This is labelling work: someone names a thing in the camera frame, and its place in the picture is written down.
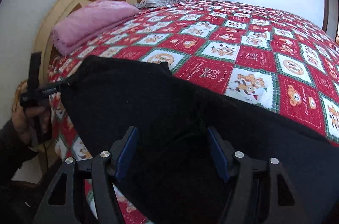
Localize black pants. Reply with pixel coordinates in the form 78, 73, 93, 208
61, 56, 338, 223

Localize person's left hand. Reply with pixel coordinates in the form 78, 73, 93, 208
11, 80, 51, 145

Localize red patchwork bedspread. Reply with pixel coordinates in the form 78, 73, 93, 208
47, 0, 339, 224

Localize pink folded blanket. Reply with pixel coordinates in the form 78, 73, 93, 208
50, 0, 139, 55

